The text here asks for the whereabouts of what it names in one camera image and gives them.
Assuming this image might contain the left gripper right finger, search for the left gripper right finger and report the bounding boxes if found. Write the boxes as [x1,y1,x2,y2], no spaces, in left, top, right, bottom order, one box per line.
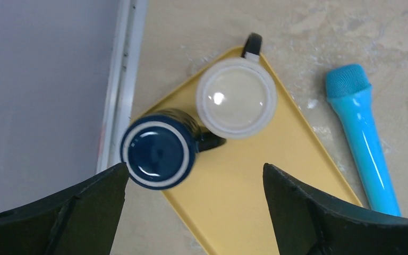
[263,164,408,254]

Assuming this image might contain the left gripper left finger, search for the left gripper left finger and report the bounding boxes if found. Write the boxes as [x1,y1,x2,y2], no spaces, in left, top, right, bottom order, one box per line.
[0,163,129,254]

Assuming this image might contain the dark blue mug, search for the dark blue mug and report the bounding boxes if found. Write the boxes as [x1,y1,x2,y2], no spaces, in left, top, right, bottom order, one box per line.
[120,108,226,190]

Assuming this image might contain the cream white mug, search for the cream white mug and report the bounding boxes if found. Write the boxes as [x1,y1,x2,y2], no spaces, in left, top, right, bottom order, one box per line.
[195,32,278,139]

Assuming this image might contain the yellow tray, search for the yellow tray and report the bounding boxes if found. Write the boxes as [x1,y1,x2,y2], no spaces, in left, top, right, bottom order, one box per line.
[130,46,363,255]

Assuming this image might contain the blue plastic tube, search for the blue plastic tube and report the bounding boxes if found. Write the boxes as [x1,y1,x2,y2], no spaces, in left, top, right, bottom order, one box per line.
[325,64,401,216]

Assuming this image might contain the aluminium frame rail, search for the aluminium frame rail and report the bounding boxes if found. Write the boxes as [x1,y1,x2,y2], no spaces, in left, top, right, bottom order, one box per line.
[96,0,148,173]

